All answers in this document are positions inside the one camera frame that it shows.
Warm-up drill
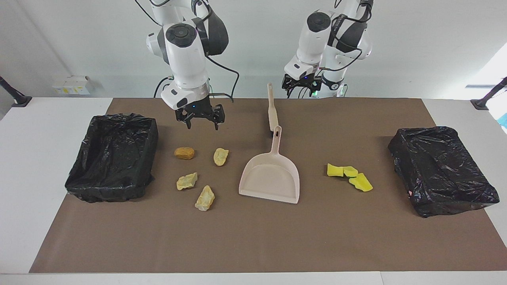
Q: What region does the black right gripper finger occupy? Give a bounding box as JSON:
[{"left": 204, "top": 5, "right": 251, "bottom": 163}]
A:
[
  {"left": 211, "top": 104, "right": 225, "bottom": 131},
  {"left": 175, "top": 108, "right": 193, "bottom": 130}
]

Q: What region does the beige hand brush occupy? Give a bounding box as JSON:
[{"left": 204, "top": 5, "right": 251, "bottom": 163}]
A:
[{"left": 267, "top": 82, "right": 279, "bottom": 138}]

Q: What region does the pale beige foam chunk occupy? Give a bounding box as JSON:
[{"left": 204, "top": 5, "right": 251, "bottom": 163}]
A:
[
  {"left": 176, "top": 172, "right": 198, "bottom": 191},
  {"left": 194, "top": 185, "right": 215, "bottom": 211},
  {"left": 213, "top": 148, "right": 229, "bottom": 167}
]

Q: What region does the beige plastic dustpan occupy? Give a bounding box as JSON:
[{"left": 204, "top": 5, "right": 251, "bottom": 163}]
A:
[{"left": 238, "top": 125, "right": 300, "bottom": 205}]

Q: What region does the black bag lined bin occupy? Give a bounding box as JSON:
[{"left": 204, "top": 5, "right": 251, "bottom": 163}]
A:
[
  {"left": 387, "top": 126, "right": 500, "bottom": 218},
  {"left": 65, "top": 113, "right": 159, "bottom": 203}
]

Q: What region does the brown table mat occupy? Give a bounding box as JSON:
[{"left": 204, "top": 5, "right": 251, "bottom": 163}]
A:
[{"left": 29, "top": 98, "right": 507, "bottom": 274}]

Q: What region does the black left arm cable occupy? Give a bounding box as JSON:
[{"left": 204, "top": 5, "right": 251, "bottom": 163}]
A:
[{"left": 319, "top": 0, "right": 375, "bottom": 86}]

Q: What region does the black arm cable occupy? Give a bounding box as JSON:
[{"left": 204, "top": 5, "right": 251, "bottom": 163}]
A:
[
  {"left": 319, "top": 0, "right": 375, "bottom": 86},
  {"left": 135, "top": 0, "right": 240, "bottom": 103}
]

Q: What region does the black right base cable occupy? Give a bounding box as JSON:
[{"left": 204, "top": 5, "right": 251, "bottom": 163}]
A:
[{"left": 154, "top": 76, "right": 171, "bottom": 98}]

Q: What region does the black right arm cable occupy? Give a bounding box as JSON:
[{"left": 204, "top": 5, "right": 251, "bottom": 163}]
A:
[{"left": 135, "top": 0, "right": 240, "bottom": 103}]

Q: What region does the white wall power box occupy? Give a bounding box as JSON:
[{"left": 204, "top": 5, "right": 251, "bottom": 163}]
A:
[{"left": 51, "top": 75, "right": 94, "bottom": 95}]

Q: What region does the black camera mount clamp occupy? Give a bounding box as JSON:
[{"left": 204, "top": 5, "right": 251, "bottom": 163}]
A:
[
  {"left": 0, "top": 75, "right": 32, "bottom": 107},
  {"left": 471, "top": 76, "right": 507, "bottom": 110}
]

